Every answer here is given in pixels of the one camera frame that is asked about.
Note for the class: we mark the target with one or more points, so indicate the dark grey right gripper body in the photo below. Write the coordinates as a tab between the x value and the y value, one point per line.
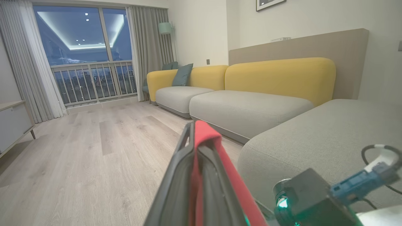
307	201

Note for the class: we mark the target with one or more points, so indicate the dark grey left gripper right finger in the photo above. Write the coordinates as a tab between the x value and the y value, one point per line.
220	204

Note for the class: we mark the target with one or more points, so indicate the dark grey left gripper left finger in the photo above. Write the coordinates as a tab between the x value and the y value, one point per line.
174	194

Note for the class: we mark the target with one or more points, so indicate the grey backless sofa seat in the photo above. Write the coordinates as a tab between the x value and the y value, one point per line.
329	141

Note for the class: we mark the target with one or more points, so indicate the curved yellow-backed sofa section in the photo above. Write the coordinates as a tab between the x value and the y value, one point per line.
182	97

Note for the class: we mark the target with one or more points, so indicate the teal throw cushion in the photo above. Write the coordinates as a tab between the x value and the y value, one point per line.
182	75

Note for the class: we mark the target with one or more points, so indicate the wide yellow-backed sofa section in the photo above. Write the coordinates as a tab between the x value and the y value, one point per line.
276	78

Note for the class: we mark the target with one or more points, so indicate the grey curtain beside lamp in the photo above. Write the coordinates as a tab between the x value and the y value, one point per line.
150	47

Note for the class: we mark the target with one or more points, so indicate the white balcony railing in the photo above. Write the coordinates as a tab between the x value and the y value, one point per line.
91	65

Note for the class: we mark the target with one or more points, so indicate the teal shade floor lamp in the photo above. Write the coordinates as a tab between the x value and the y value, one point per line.
164	28

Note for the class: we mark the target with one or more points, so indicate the white low TV cabinet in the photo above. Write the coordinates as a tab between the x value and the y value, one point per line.
12	125

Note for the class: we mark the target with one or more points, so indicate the large glass window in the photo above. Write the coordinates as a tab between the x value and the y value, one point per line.
75	34

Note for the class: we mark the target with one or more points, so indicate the grey curtain beside cabinet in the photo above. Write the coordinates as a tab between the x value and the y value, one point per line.
28	62

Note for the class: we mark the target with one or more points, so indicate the beige upholstered wall panel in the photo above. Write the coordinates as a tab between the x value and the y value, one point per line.
345	47

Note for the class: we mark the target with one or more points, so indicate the grey wall switch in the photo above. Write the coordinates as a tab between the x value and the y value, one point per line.
400	46

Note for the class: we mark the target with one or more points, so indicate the framed wall picture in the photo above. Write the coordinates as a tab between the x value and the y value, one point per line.
270	3

